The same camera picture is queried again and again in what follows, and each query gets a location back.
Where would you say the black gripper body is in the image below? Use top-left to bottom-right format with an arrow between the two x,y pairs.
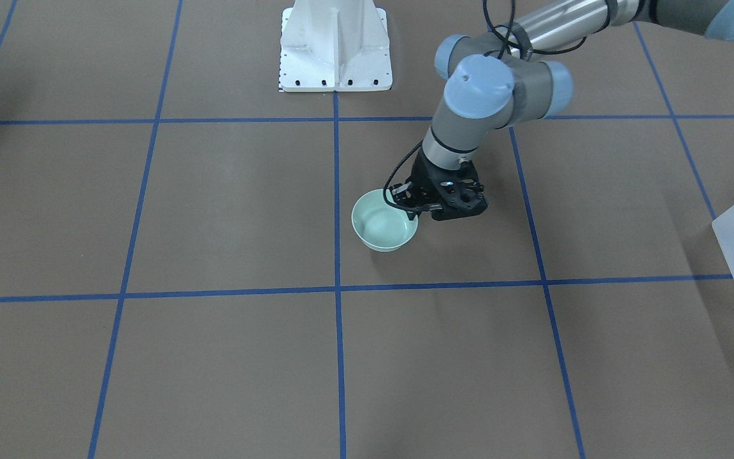
410,153 -> 487,221

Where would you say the mint green bowl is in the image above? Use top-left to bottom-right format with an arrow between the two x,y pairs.
350,189 -> 419,252

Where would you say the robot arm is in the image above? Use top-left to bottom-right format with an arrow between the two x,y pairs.
380,1 -> 734,221

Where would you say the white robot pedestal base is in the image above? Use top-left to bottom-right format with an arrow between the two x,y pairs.
278,1 -> 393,92

